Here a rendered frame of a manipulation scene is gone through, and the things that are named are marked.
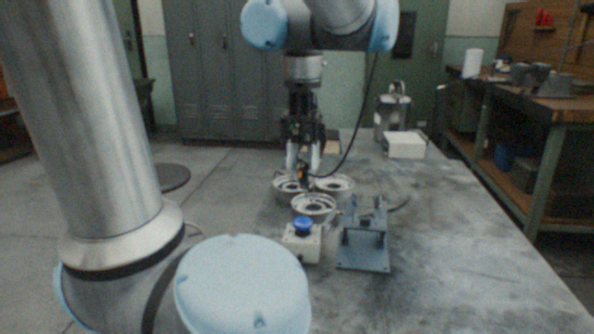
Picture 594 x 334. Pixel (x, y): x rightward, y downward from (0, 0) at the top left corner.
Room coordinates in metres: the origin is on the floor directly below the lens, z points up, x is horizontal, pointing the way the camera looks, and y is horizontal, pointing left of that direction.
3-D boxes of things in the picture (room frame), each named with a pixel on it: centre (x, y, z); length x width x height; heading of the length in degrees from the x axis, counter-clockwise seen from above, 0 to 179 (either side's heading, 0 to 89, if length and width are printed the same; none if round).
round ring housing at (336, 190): (0.87, -0.09, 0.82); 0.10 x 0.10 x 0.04
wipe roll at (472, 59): (2.76, -1.29, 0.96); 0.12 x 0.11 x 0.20; 83
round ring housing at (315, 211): (0.75, -0.03, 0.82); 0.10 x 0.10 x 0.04
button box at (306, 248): (0.61, -0.01, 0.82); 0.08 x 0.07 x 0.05; 173
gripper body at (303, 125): (0.69, -0.01, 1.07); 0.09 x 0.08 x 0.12; 170
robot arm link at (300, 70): (0.69, -0.01, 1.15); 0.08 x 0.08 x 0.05
